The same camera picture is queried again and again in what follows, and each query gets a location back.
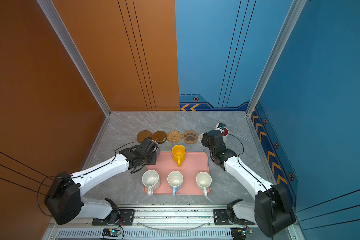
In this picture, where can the right circuit board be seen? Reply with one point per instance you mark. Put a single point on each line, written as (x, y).
(240, 233)

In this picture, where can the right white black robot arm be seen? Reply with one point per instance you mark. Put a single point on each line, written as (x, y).
(272, 210)

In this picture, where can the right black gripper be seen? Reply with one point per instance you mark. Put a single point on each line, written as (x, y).
(205, 139)

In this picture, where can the right aluminium corner post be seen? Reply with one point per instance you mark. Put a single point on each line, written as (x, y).
(283, 36)

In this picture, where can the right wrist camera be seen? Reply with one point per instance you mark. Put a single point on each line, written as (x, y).
(221, 127)

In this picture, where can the aluminium corner post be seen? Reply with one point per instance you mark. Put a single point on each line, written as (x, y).
(63, 34)
(283, 36)

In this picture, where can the matte brown wooden coaster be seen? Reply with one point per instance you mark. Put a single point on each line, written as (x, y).
(143, 134)

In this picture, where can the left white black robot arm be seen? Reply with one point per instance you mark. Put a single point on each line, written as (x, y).
(66, 199)

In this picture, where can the white rainbow stitched coaster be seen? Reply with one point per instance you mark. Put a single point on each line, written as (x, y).
(200, 137)

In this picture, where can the woven rattan round coaster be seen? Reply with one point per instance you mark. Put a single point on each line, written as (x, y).
(174, 136)

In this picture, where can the cork paw print coaster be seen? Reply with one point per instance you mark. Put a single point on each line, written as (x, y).
(190, 137)

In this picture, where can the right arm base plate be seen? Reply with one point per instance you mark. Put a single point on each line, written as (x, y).
(221, 217)

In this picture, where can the left aluminium corner post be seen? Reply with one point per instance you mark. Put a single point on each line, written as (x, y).
(63, 34)

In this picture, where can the white mug blue handle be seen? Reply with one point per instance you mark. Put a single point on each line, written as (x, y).
(175, 180)

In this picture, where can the left green circuit board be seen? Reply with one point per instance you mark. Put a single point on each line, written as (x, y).
(112, 234)

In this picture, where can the white mug red inside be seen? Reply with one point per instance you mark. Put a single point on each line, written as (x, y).
(225, 133)

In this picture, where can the yellow mug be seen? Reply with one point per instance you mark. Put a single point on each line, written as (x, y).
(179, 154)

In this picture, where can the glossy dark wooden coaster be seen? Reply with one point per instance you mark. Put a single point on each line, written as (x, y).
(160, 137)

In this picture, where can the purple mug white inside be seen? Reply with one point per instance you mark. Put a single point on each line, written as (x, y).
(156, 153)

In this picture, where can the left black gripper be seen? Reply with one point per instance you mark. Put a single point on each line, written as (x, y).
(154, 158)

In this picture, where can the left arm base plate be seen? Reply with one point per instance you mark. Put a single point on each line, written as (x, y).
(124, 217)

